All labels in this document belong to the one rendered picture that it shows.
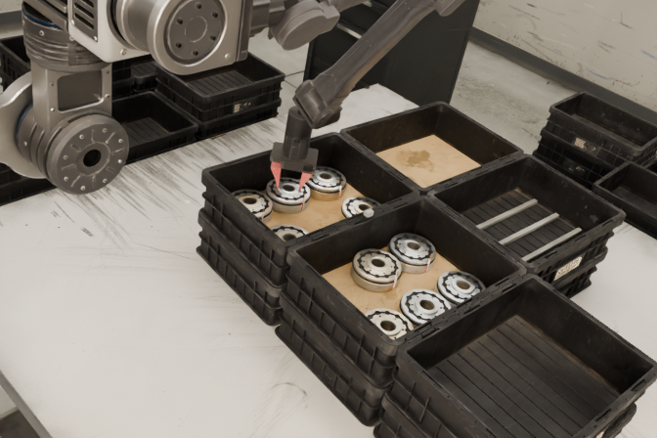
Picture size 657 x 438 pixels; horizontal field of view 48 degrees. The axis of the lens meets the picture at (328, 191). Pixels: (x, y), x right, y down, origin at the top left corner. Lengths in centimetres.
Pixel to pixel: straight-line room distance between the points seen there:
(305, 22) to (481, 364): 74
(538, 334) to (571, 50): 354
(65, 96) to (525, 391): 94
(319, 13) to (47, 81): 42
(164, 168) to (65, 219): 33
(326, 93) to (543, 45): 363
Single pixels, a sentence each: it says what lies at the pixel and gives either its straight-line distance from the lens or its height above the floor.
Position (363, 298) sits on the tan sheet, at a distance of 148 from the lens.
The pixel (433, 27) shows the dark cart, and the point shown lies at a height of 71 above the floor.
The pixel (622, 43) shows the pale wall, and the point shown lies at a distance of 480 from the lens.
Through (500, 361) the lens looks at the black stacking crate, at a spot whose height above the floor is 83.
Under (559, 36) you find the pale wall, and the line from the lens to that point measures 497.
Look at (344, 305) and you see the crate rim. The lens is 131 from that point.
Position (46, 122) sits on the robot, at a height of 120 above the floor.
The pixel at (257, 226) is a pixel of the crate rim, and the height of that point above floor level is 93.
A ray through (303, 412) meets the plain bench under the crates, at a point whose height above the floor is 70.
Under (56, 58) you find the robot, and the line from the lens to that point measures 114.
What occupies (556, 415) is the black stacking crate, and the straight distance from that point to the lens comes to 142.
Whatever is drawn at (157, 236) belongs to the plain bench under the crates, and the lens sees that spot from 177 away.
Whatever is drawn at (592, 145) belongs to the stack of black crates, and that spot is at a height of 53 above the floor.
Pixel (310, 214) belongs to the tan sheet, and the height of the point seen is 83.
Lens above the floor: 181
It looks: 34 degrees down
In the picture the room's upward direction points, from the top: 12 degrees clockwise
